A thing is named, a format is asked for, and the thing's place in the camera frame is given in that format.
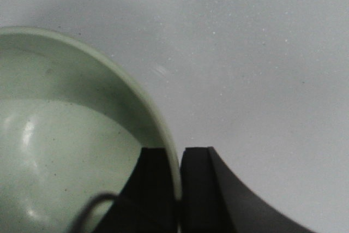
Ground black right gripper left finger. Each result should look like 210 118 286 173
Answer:
94 148 178 232

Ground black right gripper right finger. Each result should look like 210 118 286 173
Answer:
180 147 309 232

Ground green bowl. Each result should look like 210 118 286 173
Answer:
1 27 182 232

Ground black cable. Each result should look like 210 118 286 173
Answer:
69 192 118 233

